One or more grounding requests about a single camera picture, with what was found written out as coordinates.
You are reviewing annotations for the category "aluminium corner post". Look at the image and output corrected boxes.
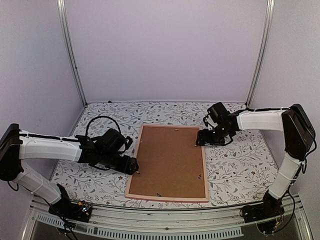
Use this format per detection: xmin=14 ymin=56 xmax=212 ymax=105
xmin=245 ymin=0 xmax=275 ymax=107
xmin=56 ymin=0 xmax=88 ymax=107

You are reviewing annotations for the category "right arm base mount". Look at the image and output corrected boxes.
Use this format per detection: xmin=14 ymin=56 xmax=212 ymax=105
xmin=239 ymin=202 xmax=285 ymax=223

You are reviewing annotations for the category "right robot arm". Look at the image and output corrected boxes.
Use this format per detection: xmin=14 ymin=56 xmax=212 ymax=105
xmin=195 ymin=102 xmax=317 ymax=218

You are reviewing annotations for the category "aluminium front rail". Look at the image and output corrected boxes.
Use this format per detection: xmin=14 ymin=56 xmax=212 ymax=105
xmin=22 ymin=195 xmax=315 ymax=240

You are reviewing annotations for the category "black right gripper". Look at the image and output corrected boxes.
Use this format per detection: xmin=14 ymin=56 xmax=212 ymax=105
xmin=196 ymin=124 xmax=232 ymax=146

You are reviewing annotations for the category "perforated metal strip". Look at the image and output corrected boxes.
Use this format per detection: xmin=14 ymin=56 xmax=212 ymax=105
xmin=34 ymin=212 xmax=244 ymax=238

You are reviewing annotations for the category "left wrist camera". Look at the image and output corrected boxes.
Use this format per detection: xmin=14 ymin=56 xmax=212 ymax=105
xmin=95 ymin=129 xmax=133 ymax=154

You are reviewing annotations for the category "pink wooden picture frame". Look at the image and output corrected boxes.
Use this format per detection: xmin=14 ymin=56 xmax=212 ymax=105
xmin=124 ymin=123 xmax=210 ymax=204

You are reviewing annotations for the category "brown fibreboard backing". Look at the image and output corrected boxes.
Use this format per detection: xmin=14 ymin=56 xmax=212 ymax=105
xmin=127 ymin=126 xmax=207 ymax=198

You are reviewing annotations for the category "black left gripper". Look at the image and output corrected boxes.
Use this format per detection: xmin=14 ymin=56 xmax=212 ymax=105
xmin=99 ymin=151 xmax=139 ymax=176

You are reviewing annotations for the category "left aluminium corner post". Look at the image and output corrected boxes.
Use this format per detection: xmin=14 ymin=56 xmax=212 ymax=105
xmin=56 ymin=0 xmax=88 ymax=107

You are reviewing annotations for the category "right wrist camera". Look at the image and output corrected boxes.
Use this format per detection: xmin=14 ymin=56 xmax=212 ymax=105
xmin=207 ymin=102 xmax=229 ymax=124

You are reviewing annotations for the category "right aluminium corner post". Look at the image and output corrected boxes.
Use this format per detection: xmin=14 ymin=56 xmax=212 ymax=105
xmin=245 ymin=0 xmax=275 ymax=107

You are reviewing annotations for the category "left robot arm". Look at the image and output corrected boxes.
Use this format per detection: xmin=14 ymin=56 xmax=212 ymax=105
xmin=0 ymin=123 xmax=139 ymax=217

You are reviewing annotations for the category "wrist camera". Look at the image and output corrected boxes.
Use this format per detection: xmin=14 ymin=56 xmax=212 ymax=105
xmin=207 ymin=102 xmax=229 ymax=124
xmin=95 ymin=129 xmax=133 ymax=154

